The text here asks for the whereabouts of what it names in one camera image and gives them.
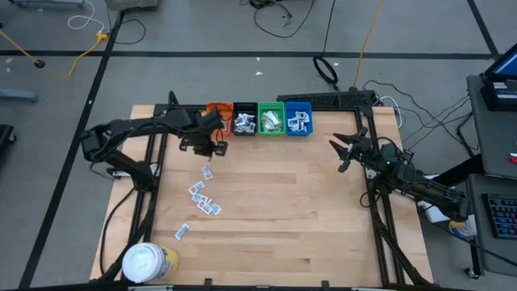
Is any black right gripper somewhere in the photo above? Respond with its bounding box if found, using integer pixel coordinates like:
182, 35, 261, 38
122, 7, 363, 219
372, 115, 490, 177
328, 127, 383, 174

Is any orange plastic bin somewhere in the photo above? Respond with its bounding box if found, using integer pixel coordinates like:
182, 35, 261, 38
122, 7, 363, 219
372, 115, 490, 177
205, 101, 235, 137

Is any long black power strip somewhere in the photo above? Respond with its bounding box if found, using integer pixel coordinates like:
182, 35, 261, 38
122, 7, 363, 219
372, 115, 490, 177
276, 89, 377, 108

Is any black plastic bin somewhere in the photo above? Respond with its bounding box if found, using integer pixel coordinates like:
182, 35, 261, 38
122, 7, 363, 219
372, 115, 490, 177
231, 101, 259, 137

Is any blue plastic bin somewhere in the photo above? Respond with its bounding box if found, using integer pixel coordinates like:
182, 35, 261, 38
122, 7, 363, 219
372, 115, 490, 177
284, 101, 314, 137

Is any green plastic bin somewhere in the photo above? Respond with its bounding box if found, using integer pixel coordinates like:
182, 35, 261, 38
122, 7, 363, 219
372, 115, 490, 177
257, 101, 286, 137

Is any white lid yellow wipes canister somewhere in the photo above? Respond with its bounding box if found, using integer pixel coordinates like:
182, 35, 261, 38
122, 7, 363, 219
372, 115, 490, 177
121, 241, 180, 284

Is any grey desk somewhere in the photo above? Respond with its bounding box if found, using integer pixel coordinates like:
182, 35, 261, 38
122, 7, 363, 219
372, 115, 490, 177
464, 173, 517, 280
466, 74, 517, 181

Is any black desktop device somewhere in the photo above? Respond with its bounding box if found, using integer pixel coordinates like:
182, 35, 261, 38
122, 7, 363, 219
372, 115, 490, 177
480, 77, 517, 112

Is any grey equipment box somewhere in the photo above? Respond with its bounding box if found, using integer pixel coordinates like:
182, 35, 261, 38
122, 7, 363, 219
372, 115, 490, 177
105, 0, 159, 11

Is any black backlit keyboard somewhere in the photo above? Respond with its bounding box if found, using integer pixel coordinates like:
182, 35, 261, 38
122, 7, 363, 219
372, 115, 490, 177
481, 192, 517, 240

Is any open laptop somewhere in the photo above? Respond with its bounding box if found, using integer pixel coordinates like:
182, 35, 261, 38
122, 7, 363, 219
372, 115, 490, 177
483, 53, 517, 82

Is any grey floor bar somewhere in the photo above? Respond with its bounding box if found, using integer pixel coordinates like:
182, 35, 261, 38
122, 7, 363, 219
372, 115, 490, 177
0, 88, 40, 103

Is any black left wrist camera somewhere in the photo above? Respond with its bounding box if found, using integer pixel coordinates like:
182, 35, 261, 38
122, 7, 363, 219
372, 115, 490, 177
200, 109, 225, 133

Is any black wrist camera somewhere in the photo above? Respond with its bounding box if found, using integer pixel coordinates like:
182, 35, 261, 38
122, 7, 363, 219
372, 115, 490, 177
200, 109, 225, 133
379, 141, 406, 167

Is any black left camera cable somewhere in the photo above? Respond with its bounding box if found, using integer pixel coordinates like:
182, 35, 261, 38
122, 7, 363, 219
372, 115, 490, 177
213, 103, 235, 141

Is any black camera cable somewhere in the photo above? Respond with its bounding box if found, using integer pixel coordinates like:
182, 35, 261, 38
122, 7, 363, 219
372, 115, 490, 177
213, 103, 235, 141
373, 136, 405, 154

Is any black right camera cable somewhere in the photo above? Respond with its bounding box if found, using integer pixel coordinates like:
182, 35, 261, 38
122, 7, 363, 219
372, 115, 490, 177
373, 136, 405, 154

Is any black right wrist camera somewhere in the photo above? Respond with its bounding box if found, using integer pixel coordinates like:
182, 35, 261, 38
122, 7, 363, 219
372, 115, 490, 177
379, 141, 406, 167

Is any black aluminium table frame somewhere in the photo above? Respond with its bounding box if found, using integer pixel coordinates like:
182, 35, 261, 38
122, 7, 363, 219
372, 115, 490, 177
99, 91, 435, 288

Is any coiled black cable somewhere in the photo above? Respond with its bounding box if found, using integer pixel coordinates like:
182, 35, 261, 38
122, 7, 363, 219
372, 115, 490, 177
313, 55, 340, 86

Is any long yellow floor cable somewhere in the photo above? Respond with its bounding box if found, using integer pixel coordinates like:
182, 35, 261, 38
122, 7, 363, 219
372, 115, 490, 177
352, 0, 385, 90

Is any yellow cable with plug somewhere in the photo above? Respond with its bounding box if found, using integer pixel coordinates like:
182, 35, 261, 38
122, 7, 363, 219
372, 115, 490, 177
66, 32, 111, 78

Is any black floor cable bundle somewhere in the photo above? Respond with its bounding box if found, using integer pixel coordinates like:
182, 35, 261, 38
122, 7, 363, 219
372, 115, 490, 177
241, 0, 317, 40

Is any white floor cable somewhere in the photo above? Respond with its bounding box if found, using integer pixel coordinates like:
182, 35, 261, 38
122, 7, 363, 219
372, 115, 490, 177
67, 0, 107, 34

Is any yellow cable black floor plug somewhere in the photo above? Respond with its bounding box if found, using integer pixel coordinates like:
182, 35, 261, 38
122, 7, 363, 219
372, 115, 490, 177
0, 28, 46, 70

